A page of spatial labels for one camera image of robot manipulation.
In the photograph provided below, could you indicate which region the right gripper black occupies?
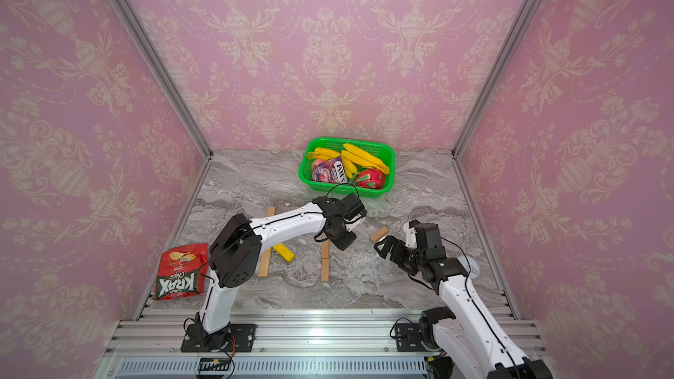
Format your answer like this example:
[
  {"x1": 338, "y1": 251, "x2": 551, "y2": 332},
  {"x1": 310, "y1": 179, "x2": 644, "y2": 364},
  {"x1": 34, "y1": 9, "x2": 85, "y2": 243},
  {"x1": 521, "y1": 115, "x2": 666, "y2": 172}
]
[{"x1": 370, "y1": 238, "x2": 425, "y2": 274}]

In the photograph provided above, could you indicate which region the natural block cluster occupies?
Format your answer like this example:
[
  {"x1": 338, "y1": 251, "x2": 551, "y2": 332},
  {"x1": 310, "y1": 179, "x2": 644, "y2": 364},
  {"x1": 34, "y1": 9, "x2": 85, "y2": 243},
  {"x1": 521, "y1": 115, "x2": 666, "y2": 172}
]
[
  {"x1": 370, "y1": 226, "x2": 389, "y2": 243},
  {"x1": 321, "y1": 258, "x2": 330, "y2": 282}
]

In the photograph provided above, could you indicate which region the natural block cluster horizontal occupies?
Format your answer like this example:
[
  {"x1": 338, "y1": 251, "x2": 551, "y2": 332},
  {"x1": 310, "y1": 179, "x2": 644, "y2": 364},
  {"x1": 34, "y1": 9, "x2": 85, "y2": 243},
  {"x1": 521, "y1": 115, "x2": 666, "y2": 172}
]
[{"x1": 321, "y1": 241, "x2": 330, "y2": 259}]

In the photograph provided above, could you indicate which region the natural block cluster bottom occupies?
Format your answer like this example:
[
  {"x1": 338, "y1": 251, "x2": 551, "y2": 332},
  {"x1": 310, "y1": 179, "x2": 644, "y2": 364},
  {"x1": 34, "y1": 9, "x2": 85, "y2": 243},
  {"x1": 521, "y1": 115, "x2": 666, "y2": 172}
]
[{"x1": 321, "y1": 258, "x2": 330, "y2": 282}]

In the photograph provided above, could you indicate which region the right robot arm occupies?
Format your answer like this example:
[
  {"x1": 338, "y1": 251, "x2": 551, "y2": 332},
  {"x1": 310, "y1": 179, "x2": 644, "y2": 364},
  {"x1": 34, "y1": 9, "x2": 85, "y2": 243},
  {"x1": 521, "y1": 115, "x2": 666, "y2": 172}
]
[{"x1": 374, "y1": 220, "x2": 553, "y2": 378}]

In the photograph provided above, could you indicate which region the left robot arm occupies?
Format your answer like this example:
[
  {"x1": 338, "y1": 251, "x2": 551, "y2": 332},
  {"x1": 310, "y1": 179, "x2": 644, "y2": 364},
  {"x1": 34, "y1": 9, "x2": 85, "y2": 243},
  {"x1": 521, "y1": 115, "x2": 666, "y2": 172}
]
[{"x1": 181, "y1": 193, "x2": 367, "y2": 353}]

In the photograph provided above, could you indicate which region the purple snack packet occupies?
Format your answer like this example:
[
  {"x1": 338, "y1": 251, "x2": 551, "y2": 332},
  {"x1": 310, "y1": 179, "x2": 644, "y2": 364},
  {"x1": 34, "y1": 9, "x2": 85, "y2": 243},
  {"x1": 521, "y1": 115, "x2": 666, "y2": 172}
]
[{"x1": 311, "y1": 157, "x2": 349, "y2": 184}]

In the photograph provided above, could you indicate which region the red dragon fruit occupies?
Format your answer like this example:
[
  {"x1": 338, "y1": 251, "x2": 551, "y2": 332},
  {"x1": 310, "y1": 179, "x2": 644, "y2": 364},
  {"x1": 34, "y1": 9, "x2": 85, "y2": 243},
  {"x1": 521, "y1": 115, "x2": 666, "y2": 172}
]
[{"x1": 354, "y1": 168, "x2": 386, "y2": 190}]

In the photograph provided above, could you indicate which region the banana bunch right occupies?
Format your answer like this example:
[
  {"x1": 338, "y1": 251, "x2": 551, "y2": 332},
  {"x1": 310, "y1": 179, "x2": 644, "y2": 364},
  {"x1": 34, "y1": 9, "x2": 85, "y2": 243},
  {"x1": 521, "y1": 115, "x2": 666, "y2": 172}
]
[{"x1": 342, "y1": 143, "x2": 391, "y2": 175}]

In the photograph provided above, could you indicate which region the banana bunch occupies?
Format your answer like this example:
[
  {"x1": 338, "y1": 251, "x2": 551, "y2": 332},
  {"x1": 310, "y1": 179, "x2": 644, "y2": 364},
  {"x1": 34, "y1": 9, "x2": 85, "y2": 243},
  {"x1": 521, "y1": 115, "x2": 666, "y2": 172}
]
[
  {"x1": 342, "y1": 143, "x2": 391, "y2": 175},
  {"x1": 306, "y1": 147, "x2": 341, "y2": 161}
]

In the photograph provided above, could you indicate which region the banana bunch left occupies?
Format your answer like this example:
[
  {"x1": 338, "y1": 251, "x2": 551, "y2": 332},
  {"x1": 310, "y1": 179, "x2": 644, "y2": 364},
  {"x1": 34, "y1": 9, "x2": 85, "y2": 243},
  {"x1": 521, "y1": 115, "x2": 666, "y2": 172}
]
[{"x1": 306, "y1": 147, "x2": 341, "y2": 161}]

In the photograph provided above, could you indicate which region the green plastic basket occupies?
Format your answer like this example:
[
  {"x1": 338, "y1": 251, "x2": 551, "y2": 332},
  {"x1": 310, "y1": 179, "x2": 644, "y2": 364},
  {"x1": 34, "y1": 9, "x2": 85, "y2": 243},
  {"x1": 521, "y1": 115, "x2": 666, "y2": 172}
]
[{"x1": 298, "y1": 137, "x2": 396, "y2": 198}]

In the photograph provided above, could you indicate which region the red snack bag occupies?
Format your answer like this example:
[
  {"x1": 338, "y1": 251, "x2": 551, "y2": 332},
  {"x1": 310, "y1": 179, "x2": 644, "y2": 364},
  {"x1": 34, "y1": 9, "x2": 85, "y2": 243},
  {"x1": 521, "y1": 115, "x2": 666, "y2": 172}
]
[{"x1": 154, "y1": 243, "x2": 209, "y2": 300}]

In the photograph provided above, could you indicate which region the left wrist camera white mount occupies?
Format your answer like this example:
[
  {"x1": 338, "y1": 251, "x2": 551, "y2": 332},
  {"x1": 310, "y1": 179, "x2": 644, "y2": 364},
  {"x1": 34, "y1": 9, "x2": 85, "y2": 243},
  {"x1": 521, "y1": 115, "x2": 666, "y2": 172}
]
[{"x1": 348, "y1": 216, "x2": 366, "y2": 232}]

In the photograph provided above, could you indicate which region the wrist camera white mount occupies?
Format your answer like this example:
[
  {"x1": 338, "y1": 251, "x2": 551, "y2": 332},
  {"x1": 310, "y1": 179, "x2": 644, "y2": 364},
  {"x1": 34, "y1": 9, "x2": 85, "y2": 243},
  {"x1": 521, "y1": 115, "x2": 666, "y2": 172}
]
[
  {"x1": 404, "y1": 219, "x2": 419, "y2": 249},
  {"x1": 348, "y1": 216, "x2": 366, "y2": 232}
]

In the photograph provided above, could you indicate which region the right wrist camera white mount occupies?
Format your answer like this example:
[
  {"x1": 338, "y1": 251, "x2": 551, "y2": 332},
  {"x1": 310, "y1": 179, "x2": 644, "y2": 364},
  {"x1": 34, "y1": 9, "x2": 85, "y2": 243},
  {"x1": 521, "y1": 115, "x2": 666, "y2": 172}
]
[{"x1": 404, "y1": 219, "x2": 419, "y2": 249}]

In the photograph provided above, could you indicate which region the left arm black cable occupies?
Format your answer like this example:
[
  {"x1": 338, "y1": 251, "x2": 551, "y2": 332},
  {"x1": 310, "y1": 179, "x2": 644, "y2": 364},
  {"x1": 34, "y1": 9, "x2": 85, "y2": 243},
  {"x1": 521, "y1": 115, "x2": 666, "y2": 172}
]
[{"x1": 325, "y1": 182, "x2": 362, "y2": 202}]

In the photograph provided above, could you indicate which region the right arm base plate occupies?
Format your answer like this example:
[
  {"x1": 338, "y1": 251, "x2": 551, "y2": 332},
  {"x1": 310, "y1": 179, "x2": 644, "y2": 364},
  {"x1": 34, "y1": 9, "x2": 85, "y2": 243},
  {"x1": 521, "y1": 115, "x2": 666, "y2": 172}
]
[{"x1": 390, "y1": 322, "x2": 443, "y2": 353}]

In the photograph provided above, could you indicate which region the aluminium front rail frame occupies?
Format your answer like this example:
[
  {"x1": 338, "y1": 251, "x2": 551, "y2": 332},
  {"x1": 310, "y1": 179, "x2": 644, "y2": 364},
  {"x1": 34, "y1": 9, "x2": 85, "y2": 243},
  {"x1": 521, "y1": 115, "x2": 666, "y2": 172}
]
[{"x1": 96, "y1": 308, "x2": 548, "y2": 378}]

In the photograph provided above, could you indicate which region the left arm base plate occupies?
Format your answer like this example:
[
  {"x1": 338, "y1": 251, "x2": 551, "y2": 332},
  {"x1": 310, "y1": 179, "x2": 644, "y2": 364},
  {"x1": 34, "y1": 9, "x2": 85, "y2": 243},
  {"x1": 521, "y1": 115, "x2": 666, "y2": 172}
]
[{"x1": 181, "y1": 324, "x2": 257, "y2": 354}]

